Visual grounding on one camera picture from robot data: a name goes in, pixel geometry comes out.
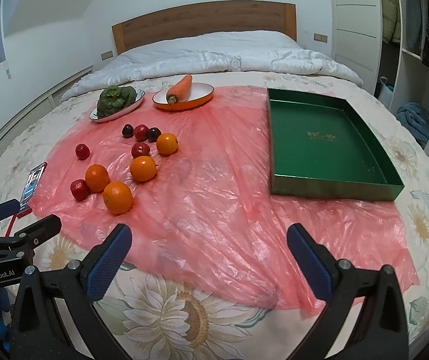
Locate large front orange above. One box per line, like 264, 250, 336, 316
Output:
103, 181, 133, 215

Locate dark plum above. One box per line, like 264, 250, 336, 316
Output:
122, 124, 134, 138
147, 127, 162, 142

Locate small orange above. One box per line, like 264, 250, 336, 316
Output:
156, 133, 179, 156

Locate blue gloved hand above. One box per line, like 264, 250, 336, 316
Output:
0, 288, 10, 353

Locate smartphone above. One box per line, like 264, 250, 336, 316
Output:
19, 162, 48, 212

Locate floral bed sheet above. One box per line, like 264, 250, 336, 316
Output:
0, 72, 429, 359

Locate green leafy vegetable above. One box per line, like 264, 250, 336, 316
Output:
97, 86, 137, 118

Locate pink plastic sheet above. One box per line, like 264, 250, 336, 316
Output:
31, 86, 419, 314

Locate white oval dish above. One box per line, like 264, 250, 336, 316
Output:
89, 90, 146, 123

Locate green tray box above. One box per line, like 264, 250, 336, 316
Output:
267, 88, 404, 202

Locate blue folded blanket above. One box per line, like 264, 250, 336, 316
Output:
396, 102, 429, 149

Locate carrot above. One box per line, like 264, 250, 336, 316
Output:
166, 75, 193, 105

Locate orange rimmed white plate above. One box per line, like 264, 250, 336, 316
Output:
152, 83, 215, 111

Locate white bag on floor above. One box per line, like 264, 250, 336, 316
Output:
378, 76, 394, 109

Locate hanging clothes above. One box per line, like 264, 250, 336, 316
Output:
381, 0, 429, 68

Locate white duvet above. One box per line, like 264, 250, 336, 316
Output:
61, 30, 363, 102

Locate white wardrobe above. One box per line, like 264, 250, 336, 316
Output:
332, 0, 429, 156

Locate wooden headboard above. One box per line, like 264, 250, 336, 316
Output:
112, 0, 298, 55

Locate red phone cable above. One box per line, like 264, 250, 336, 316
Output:
4, 206, 34, 238

